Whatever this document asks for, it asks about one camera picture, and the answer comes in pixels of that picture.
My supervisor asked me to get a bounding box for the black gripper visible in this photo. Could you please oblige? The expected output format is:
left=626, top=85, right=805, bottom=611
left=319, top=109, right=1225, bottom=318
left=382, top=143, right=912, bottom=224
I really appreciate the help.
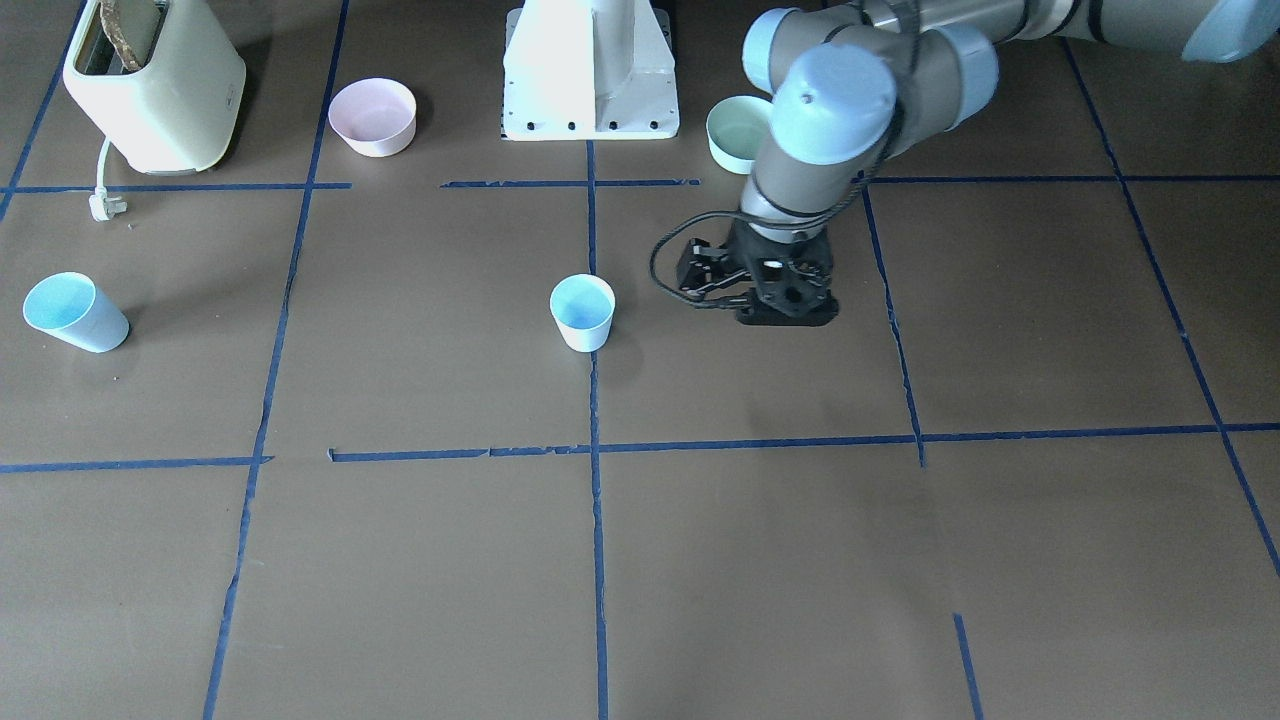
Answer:
left=728, top=220, right=840, bottom=327

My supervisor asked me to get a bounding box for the light blue cup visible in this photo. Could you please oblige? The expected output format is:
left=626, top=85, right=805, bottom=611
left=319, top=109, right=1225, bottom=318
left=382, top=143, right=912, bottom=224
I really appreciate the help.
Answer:
left=549, top=274, right=616, bottom=354
left=22, top=272, right=131, bottom=354

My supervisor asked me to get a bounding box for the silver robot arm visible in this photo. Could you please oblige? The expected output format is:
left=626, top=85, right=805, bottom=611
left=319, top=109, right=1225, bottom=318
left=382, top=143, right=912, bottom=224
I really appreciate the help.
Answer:
left=687, top=1, right=1277, bottom=325

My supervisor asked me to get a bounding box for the mint green bowl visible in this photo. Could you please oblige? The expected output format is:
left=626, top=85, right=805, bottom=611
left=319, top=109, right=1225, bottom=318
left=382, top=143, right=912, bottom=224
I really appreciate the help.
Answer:
left=705, top=95, right=772, bottom=176

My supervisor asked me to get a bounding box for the pink bowl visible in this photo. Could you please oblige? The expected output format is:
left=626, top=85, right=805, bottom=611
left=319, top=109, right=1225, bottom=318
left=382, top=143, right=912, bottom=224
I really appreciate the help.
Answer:
left=326, top=77, right=419, bottom=158

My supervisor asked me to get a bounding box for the cream white toaster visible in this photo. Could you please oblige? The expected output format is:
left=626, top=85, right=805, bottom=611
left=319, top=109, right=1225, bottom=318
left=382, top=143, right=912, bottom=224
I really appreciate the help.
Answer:
left=61, top=1, right=247, bottom=176

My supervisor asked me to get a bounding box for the bread slice in toaster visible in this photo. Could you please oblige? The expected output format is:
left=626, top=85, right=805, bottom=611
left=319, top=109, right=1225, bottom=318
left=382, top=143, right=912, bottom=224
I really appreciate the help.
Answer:
left=99, top=1, right=164, bottom=73

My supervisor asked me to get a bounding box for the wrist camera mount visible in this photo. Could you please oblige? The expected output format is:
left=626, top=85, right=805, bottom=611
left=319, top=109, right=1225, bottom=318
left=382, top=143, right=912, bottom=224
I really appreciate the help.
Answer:
left=676, top=238, right=751, bottom=309

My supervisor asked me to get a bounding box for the black camera cable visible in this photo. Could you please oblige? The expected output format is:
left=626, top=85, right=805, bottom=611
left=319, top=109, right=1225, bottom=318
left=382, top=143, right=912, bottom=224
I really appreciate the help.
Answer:
left=648, top=100, right=905, bottom=311

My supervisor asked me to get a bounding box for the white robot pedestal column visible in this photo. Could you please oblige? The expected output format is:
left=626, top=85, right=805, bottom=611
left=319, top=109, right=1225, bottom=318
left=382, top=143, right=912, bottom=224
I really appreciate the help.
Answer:
left=500, top=1, right=681, bottom=142

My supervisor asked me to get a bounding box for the white toaster power cord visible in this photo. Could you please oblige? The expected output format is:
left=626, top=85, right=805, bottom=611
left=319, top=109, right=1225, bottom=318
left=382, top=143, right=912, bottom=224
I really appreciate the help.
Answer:
left=88, top=138, right=129, bottom=223

